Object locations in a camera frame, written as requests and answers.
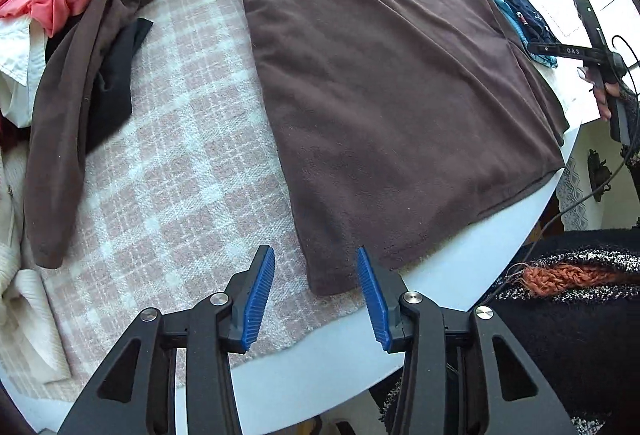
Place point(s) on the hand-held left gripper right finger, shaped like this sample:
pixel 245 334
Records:
pixel 372 300

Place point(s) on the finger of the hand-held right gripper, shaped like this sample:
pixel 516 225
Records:
pixel 542 50

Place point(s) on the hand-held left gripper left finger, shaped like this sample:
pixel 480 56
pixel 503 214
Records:
pixel 257 300

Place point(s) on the brown fleece garment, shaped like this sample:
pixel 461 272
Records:
pixel 375 90

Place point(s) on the person's right forearm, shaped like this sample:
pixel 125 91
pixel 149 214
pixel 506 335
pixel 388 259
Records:
pixel 632 110

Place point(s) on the person's right hand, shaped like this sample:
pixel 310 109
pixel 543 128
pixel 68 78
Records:
pixel 602 107

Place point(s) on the light blue shirt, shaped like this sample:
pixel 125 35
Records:
pixel 502 7

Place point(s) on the white lace cloth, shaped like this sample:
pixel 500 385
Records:
pixel 575 195

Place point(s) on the pink plaid blanket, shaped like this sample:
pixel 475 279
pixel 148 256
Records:
pixel 175 165

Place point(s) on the cream knit garment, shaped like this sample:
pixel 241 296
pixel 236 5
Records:
pixel 30 305

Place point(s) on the black garment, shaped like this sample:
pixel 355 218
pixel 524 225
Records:
pixel 115 85

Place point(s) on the white garment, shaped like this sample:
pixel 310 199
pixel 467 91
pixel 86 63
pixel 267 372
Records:
pixel 20 60

